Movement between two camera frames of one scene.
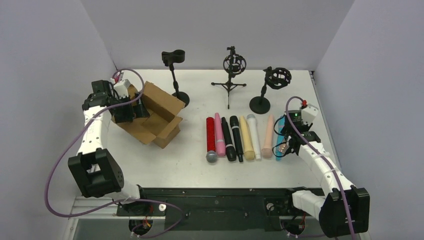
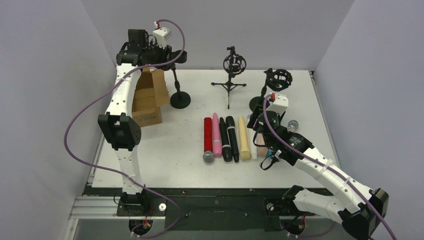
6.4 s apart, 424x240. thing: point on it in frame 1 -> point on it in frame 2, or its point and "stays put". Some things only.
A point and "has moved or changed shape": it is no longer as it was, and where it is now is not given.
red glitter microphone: (211, 155) has moved or changed shape
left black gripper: (131, 110) -> (168, 56)
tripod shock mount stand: (234, 64) stays put
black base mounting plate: (193, 208) stays put
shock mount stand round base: (276, 78) stays put
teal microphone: (281, 123) has moved or changed shape
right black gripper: (291, 145) -> (257, 115)
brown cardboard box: (163, 123) has moved or changed shape
